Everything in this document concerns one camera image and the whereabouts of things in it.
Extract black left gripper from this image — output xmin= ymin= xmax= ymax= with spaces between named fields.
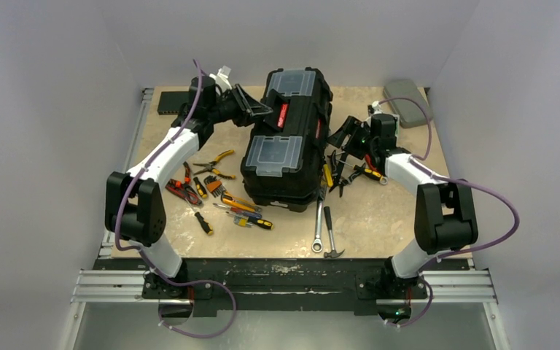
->
xmin=207 ymin=84 xmax=272 ymax=127

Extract red handled adjustable wrench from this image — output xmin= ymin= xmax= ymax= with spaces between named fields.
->
xmin=365 ymin=155 xmax=388 ymax=185

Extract black network switch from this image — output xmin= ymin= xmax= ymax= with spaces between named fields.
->
xmin=157 ymin=91 xmax=189 ymax=115

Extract black multi pliers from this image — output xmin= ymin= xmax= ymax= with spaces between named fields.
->
xmin=327 ymin=150 xmax=361 ymax=198

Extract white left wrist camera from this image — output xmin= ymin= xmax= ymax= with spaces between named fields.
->
xmin=209 ymin=66 xmax=233 ymax=93

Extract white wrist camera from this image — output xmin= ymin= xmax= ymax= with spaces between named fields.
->
xmin=209 ymin=66 xmax=233 ymax=93
xmin=367 ymin=101 xmax=384 ymax=118

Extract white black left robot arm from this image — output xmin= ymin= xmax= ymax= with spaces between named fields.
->
xmin=104 ymin=74 xmax=273 ymax=298

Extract yellow handled screwdriver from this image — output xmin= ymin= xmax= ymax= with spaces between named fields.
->
xmin=322 ymin=163 xmax=334 ymax=188

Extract steel claw hammer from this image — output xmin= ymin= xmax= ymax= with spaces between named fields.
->
xmin=323 ymin=206 xmax=344 ymax=259

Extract grey plastic case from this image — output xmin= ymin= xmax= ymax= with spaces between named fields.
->
xmin=383 ymin=79 xmax=432 ymax=128

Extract silver ratchet wrench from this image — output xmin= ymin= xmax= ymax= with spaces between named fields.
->
xmin=311 ymin=198 xmax=324 ymax=253

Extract black yellow phillips screwdriver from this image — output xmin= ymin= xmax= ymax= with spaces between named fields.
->
xmin=233 ymin=214 xmax=273 ymax=230

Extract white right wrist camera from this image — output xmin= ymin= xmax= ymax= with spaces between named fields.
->
xmin=367 ymin=101 xmax=384 ymax=118

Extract red blue small screwdriver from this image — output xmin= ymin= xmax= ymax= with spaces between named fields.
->
xmin=213 ymin=203 xmax=262 ymax=219

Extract short black yellow screwdriver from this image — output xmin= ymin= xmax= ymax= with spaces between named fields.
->
xmin=195 ymin=211 xmax=214 ymax=236

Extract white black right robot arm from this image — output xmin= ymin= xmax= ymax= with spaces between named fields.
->
xmin=327 ymin=113 xmax=478 ymax=297

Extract red black wire stripper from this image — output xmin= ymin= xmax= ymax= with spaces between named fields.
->
xmin=165 ymin=162 xmax=203 ymax=207

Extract aluminium frame rail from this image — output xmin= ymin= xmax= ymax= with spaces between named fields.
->
xmin=70 ymin=87 xmax=155 ymax=306

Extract black plastic toolbox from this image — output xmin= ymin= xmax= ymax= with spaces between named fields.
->
xmin=240 ymin=67 xmax=333 ymax=212

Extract orange utility knife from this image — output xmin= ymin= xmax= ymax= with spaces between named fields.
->
xmin=220 ymin=192 xmax=262 ymax=213

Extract yellow black pliers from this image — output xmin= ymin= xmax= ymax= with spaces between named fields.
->
xmin=194 ymin=149 xmax=236 ymax=180

